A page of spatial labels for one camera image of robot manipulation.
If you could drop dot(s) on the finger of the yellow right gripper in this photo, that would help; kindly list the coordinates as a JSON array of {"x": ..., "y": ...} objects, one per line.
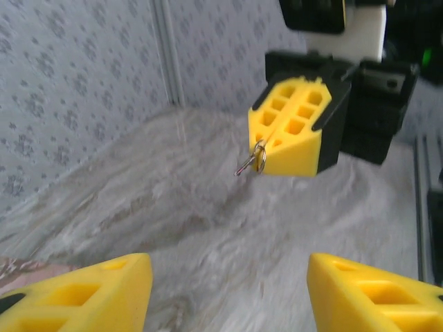
[
  {"x": 304, "y": 155},
  {"x": 257, "y": 126}
]

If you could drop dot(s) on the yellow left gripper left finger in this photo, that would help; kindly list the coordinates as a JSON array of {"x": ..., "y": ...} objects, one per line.
[{"x": 86, "y": 304}]

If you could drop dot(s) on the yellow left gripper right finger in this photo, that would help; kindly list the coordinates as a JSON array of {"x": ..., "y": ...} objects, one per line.
[{"x": 373, "y": 304}]

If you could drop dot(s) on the pink illustrated storybook box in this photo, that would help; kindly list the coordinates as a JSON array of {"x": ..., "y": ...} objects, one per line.
[{"x": 20, "y": 273}]

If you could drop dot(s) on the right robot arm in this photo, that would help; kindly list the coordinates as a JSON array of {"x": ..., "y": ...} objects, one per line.
[{"x": 436, "y": 235}]

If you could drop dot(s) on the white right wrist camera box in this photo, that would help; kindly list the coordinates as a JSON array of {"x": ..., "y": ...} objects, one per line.
[{"x": 346, "y": 38}]

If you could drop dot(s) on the slotted aluminium frame beam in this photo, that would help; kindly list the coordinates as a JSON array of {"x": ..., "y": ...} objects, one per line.
[{"x": 423, "y": 207}]

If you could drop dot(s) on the aluminium frame corner post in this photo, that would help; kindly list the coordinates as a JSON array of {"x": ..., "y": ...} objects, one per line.
[{"x": 167, "y": 52}]

